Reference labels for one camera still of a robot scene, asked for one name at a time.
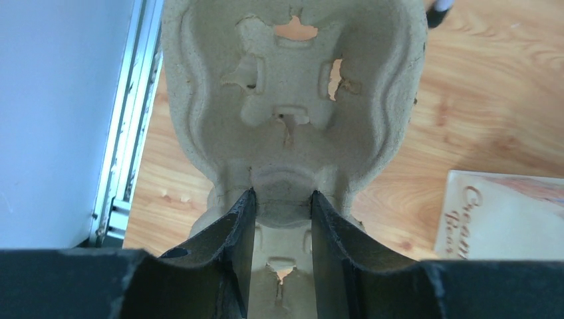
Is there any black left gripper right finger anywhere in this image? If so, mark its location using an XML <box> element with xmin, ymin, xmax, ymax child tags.
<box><xmin>311</xmin><ymin>191</ymin><xmax>563</xmax><ymax>318</ymax></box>

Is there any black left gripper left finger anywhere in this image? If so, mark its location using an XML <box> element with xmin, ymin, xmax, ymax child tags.
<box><xmin>1</xmin><ymin>189</ymin><xmax>256</xmax><ymax>318</ymax></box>

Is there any paper takeout bag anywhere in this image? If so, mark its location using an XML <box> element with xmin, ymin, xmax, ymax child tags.
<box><xmin>434</xmin><ymin>170</ymin><xmax>563</xmax><ymax>261</ymax></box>

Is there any cardboard cup carrier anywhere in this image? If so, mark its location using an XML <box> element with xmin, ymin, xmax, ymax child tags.
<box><xmin>161</xmin><ymin>1</ymin><xmax>428</xmax><ymax>318</ymax></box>

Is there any brown cup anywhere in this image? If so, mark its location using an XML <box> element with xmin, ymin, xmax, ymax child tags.
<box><xmin>426</xmin><ymin>0</ymin><xmax>455</xmax><ymax>29</ymax></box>

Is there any aluminium rail frame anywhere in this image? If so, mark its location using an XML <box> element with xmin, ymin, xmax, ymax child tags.
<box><xmin>88</xmin><ymin>1</ymin><xmax>164</xmax><ymax>247</ymax></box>

